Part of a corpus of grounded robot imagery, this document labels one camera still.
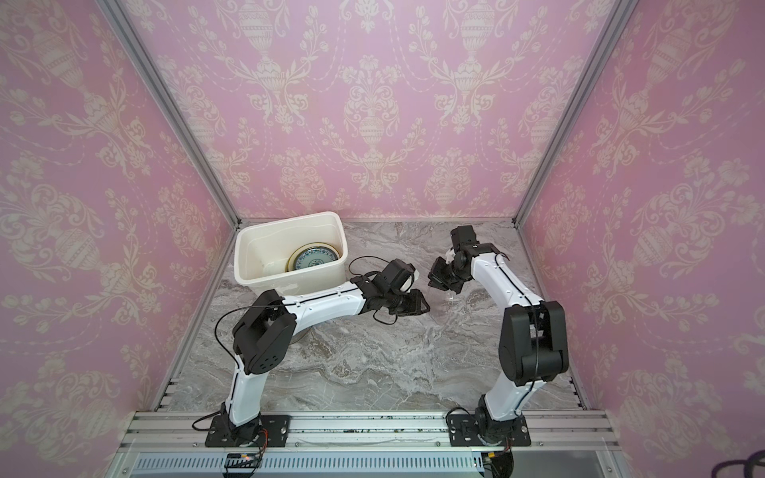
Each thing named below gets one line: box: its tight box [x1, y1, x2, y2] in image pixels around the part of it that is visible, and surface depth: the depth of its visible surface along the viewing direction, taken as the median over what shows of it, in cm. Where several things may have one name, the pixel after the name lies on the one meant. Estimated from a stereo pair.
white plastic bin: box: [234, 211, 349, 298], surface depth 101 cm
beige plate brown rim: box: [284, 241, 342, 272], surface depth 105 cm
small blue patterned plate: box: [294, 247, 339, 270], surface depth 105 cm
